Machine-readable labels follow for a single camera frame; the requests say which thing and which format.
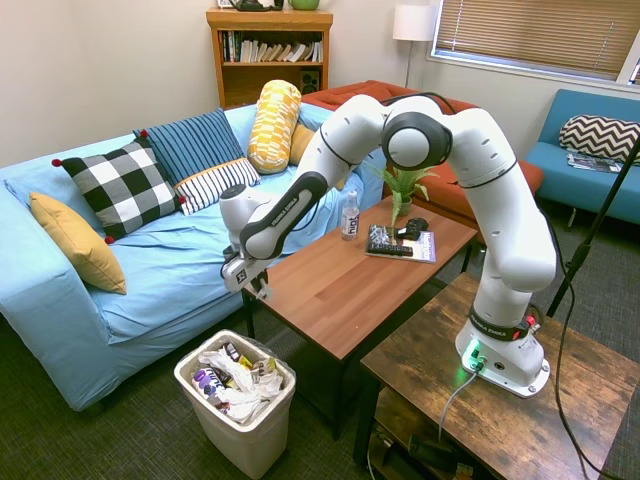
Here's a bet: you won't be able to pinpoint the blue striped cushion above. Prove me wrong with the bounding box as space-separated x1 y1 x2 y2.
131 107 247 188

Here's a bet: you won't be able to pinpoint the black game controller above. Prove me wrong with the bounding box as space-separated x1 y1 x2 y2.
395 217 430 242

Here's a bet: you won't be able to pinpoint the white shade floor lamp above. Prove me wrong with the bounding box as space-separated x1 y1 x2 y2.
391 4 436 90

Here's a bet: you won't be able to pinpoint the black power adapter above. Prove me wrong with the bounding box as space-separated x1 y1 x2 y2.
408 432 462 472

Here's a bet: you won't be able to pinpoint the black white object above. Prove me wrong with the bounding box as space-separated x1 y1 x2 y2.
216 0 284 12

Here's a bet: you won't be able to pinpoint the dark upright books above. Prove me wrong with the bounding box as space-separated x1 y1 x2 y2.
222 30 242 64

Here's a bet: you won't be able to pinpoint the black patterned book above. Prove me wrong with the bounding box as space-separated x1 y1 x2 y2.
366 222 416 260

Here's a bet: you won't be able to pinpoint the green potted plant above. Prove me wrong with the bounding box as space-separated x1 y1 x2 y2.
366 160 442 230

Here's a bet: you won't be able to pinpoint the rustic dark wood stand table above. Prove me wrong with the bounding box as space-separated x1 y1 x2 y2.
352 272 640 480

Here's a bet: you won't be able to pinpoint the crumpled white trash paper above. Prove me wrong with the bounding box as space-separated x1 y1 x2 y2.
198 348 286 424

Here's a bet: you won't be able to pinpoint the light blue sofa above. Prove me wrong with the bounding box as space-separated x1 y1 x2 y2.
0 103 392 413

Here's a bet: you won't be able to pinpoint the black cable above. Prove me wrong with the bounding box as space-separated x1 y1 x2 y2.
552 259 611 480

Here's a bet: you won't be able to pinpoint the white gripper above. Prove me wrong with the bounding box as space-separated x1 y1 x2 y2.
220 247 274 300

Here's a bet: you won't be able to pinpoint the wooden window blinds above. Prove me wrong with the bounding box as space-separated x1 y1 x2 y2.
431 0 640 84

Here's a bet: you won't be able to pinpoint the black camera stand pole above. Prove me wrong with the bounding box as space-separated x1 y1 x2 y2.
545 143 640 319

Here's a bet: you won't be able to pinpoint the mustard yellow cushion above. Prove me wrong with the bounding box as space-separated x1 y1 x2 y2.
288 123 318 167
28 191 128 297

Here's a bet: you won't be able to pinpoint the black white chevron pillow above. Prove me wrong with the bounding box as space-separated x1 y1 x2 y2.
558 113 640 167

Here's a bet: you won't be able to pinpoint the wooden coffee table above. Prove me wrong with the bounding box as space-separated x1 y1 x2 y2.
241 194 480 442

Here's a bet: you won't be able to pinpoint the clear water bottle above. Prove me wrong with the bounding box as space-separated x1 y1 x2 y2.
340 189 363 243

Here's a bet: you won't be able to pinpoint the beige plastic trash bin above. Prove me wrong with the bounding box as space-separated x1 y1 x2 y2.
173 328 298 480

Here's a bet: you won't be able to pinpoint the orange ottoman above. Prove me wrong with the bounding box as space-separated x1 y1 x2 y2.
299 79 545 222

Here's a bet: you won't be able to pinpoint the white navy striped cushion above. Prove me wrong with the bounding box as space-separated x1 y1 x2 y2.
173 156 263 218

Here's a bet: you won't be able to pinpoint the teal bench sofa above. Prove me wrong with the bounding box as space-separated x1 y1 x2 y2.
524 88 640 227

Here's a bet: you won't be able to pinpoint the magazine with white cover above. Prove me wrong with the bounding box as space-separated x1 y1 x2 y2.
364 229 438 265

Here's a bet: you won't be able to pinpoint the yellow patterned bolster pillow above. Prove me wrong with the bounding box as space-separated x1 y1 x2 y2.
246 79 303 176

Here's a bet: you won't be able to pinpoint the magazine with dark cover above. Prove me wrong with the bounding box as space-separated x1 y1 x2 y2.
565 150 624 175

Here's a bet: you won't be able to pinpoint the black white checked cushion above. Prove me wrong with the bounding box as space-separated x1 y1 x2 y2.
51 129 188 246

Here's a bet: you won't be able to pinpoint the wooden bookshelf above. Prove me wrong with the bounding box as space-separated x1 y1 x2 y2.
205 6 335 111

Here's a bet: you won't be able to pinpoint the grey cable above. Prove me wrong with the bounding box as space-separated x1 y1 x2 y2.
436 371 482 442

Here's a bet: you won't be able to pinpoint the leaning paperback books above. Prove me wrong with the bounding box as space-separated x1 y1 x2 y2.
239 39 324 64

